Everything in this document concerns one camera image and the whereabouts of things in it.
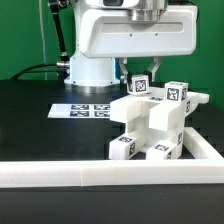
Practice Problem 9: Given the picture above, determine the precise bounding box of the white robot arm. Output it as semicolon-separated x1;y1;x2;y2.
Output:
65;0;198;92

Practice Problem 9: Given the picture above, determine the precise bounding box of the white flat tagged plate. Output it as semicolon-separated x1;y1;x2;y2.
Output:
48;104;110;119

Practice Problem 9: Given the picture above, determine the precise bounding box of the white tagged cube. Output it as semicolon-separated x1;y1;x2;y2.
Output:
164;81;188;103
128;75;149;95

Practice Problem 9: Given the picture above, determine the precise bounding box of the white chair seat part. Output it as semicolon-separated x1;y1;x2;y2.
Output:
125;118;184;153

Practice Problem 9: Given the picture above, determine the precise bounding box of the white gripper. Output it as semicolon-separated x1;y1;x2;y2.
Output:
78;0;198;84

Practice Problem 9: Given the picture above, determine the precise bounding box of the black cable bundle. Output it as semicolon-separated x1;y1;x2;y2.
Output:
10;61;71;81

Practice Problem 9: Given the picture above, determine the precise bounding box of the white boundary fence frame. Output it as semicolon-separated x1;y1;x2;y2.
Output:
0;128;224;188

